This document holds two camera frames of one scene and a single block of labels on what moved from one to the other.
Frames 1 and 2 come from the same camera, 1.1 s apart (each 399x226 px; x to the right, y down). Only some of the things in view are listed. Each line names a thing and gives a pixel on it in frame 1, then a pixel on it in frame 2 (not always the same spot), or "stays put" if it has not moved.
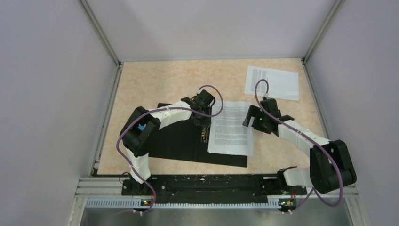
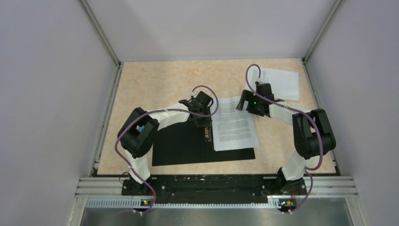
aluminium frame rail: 107,192 stays put
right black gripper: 255,111 → 247,96
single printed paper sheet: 282,84 stays put
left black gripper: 205,123 stays put
